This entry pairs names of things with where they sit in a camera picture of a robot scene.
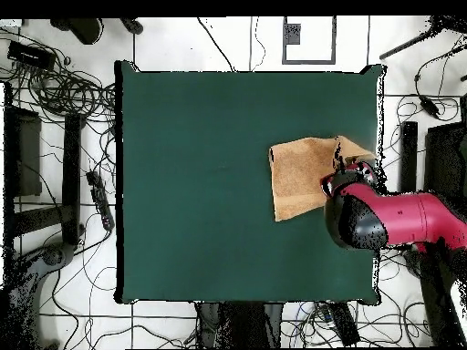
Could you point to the orange terry towel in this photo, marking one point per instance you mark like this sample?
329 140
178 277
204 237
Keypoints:
299 175

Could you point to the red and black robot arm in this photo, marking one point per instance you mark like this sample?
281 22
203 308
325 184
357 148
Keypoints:
412 218

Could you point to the black metal stand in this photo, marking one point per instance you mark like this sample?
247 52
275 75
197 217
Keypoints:
71 175
408 153

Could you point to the black power adapter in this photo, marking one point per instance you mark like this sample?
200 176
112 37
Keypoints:
429 106

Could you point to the black tripod leg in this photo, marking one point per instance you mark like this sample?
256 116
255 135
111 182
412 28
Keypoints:
408 44

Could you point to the black power brick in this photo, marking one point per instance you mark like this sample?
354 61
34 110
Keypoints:
344 324

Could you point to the dark green table cloth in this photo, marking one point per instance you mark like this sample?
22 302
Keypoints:
182 182

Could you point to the black power strip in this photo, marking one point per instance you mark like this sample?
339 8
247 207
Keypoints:
100 200

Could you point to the black chair caster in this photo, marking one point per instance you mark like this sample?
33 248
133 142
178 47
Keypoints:
133 25

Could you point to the person's dark shoe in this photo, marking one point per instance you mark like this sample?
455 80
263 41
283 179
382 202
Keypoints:
85 31

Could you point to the black electronics box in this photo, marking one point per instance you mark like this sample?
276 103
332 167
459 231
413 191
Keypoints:
31 54

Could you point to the grey square floor frame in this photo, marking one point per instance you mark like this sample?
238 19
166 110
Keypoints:
332 40

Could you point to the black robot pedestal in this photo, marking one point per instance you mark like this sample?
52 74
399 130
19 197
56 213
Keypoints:
240 324

